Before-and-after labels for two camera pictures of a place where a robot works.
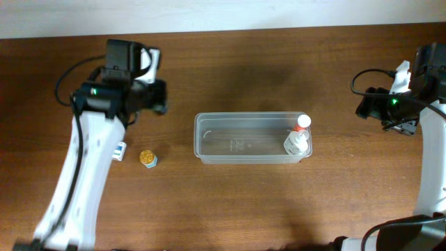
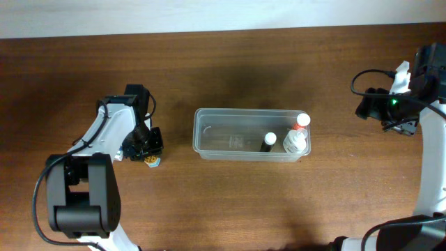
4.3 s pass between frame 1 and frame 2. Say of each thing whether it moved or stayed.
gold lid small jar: stayed
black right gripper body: stayed
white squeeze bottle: stayed
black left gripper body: moved
